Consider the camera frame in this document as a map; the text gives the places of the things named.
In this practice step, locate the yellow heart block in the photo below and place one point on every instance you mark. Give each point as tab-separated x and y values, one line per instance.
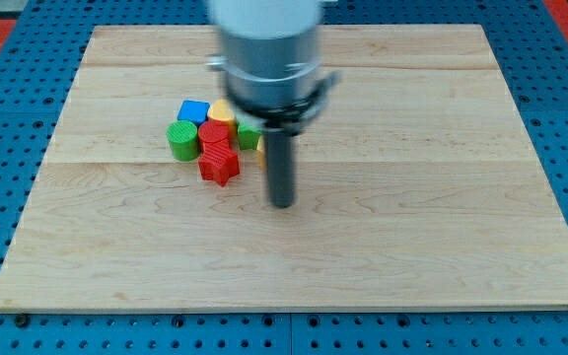
221	111

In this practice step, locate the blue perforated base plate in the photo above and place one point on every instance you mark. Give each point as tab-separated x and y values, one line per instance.
37	67

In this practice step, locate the yellow hexagon block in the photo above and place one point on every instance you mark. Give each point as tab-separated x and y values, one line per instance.
260	153

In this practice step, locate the red star block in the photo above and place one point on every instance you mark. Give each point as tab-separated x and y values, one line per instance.
219	162

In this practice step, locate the blue cube block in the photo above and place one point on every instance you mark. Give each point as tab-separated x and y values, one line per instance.
193	111

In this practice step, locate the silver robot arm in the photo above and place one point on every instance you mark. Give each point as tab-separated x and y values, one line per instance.
271	61

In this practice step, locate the green star block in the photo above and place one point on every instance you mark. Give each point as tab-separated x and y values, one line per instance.
248	136

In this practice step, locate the green cylinder block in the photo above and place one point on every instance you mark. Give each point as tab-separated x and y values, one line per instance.
183	140

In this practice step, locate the red cylinder block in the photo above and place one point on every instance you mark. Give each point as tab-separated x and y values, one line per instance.
213	132

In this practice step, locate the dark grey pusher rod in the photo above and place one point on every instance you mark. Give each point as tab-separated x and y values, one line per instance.
279	162

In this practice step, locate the wooden board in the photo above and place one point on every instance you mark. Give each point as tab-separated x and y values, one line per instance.
418	190

